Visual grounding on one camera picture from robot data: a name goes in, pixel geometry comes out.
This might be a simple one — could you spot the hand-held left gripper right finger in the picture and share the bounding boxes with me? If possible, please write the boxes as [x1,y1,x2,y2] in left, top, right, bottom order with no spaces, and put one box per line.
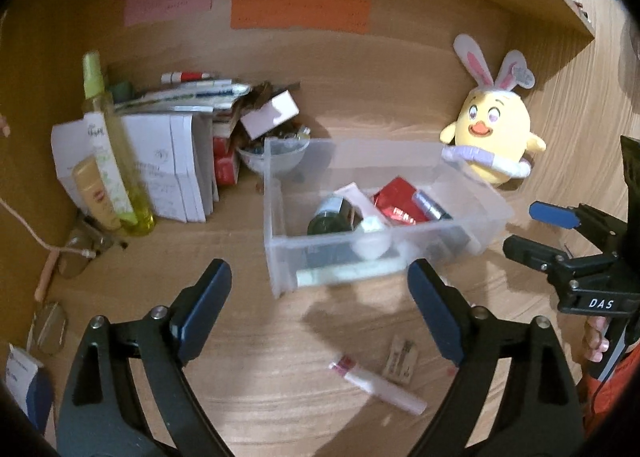
[407,258,586,457]

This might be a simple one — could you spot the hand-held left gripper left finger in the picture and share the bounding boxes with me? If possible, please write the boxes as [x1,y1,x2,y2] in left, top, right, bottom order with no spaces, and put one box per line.
[56,258,236,457]

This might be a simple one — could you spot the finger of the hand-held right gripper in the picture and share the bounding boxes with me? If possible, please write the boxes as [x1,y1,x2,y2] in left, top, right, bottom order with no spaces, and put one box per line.
[529,202,631,258]
[502,235,576,283]

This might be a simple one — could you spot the white squeeze tube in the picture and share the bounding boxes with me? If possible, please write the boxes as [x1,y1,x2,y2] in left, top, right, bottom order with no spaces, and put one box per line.
[334,183,388,233]

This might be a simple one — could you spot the dark green pump bottle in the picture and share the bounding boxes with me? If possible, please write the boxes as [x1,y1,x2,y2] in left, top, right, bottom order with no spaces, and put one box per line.
[306,194,363,238]

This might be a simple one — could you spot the clear plastic bin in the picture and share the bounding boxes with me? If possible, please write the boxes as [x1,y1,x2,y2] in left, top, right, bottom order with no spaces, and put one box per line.
[262,137,516,299]

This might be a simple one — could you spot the person's right forearm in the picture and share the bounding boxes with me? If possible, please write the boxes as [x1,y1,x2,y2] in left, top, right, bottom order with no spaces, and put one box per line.
[575,342,640,418]

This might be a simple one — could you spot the person's right hand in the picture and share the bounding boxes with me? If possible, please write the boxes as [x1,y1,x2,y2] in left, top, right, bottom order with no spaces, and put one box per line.
[582,317,609,363]

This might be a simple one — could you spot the small brown paper packet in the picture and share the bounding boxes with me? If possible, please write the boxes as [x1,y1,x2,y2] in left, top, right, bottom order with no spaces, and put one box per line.
[382,335,420,382]

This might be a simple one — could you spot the pink and white lip tube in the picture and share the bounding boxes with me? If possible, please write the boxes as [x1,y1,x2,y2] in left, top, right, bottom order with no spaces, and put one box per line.
[328,354,428,415]

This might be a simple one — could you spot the silver tube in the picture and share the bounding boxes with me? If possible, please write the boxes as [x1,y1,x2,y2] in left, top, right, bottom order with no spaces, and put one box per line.
[411,190,456,224]

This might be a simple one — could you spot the yellow chick plush toy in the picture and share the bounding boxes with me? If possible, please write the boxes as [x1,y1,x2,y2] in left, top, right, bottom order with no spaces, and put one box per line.
[440,34,547,188]

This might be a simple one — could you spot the red foil packet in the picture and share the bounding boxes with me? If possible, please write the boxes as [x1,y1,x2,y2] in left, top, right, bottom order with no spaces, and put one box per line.
[372,177,431,226]

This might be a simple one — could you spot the eyeglasses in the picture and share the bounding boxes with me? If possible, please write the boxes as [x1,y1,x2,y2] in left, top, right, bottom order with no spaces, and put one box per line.
[59,219,128,280]

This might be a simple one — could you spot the red box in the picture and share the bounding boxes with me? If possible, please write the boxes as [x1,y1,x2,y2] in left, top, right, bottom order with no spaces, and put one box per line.
[213,137,240,186]

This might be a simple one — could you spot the round glass lens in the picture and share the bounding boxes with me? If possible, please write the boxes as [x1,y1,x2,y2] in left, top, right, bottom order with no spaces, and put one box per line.
[26,301,68,355]

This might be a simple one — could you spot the white folded papers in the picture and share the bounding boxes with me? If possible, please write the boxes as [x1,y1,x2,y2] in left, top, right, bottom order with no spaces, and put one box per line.
[51,114,219,224]

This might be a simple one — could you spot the small cream lotion tube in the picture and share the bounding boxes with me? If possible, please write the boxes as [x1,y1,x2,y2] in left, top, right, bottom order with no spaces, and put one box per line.
[72,157,123,231]

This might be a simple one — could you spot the small white bowl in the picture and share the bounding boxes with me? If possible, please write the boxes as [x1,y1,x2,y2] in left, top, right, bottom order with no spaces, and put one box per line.
[236,139,310,178]

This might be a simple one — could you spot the blue and white box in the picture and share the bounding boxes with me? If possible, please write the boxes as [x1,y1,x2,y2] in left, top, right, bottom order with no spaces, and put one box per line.
[0,343,55,438]

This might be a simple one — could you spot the yellow spray bottle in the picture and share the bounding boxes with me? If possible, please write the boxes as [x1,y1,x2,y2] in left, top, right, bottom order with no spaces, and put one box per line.
[81,52,157,236]

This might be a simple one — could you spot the wooden desk shelf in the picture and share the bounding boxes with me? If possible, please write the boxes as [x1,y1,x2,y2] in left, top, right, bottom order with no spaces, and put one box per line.
[0,0,596,258]

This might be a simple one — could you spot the small white box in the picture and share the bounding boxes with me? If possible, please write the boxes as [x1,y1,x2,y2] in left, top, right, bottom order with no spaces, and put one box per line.
[240,90,300,140]

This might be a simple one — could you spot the stack of leaflets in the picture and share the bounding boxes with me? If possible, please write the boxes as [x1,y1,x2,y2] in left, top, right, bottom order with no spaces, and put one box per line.
[114,78,251,112]

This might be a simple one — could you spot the red and white pen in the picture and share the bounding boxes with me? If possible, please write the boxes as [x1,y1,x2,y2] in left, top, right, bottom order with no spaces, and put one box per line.
[161,71,213,84]

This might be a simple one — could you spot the orange paper note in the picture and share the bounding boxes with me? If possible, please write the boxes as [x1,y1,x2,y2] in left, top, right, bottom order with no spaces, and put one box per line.
[231,0,372,35]

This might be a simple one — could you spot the beige cable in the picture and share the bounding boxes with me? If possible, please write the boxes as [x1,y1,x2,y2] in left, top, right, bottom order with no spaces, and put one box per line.
[0,199,96,303]

